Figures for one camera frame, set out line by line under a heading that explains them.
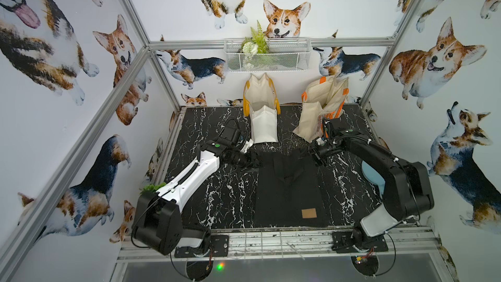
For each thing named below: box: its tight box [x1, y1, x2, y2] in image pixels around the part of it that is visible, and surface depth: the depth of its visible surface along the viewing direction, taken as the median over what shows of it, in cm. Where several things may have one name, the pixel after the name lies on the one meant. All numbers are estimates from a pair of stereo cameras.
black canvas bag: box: [254, 150, 328, 228], surface depth 80 cm
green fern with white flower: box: [240, 19, 271, 57], surface depth 84 cm
